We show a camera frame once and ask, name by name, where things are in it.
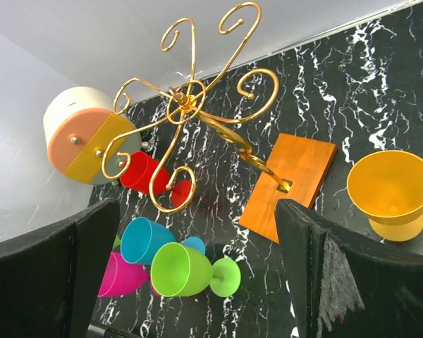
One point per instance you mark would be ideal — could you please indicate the gold wire glass rack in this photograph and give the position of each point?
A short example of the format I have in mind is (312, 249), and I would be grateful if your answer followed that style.
(185, 103)

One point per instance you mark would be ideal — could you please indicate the red wine glass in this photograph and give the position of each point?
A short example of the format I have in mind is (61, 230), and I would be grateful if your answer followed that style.
(138, 175)

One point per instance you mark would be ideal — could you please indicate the blue wine glass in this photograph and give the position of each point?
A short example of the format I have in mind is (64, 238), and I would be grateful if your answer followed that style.
(145, 241)

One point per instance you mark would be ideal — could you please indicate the pink wine glass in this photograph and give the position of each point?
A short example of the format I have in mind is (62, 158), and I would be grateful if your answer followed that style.
(121, 278)

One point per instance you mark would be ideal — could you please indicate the wooden rack base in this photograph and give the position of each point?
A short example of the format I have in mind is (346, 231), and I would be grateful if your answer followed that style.
(300, 166)

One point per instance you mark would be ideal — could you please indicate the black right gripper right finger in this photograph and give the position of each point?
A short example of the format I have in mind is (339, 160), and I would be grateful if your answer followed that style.
(344, 284)

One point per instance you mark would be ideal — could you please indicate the orange wine glass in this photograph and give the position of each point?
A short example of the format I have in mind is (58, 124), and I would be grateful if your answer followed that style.
(387, 186)

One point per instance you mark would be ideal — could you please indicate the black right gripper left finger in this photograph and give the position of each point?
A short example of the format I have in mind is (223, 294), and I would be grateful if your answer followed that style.
(50, 277)

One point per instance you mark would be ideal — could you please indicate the white drum with coloured lid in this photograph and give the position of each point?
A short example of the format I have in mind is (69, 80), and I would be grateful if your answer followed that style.
(79, 124)

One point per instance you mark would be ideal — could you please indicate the green wine glass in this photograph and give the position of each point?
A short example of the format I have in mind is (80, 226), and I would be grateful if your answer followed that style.
(178, 270)
(117, 242)

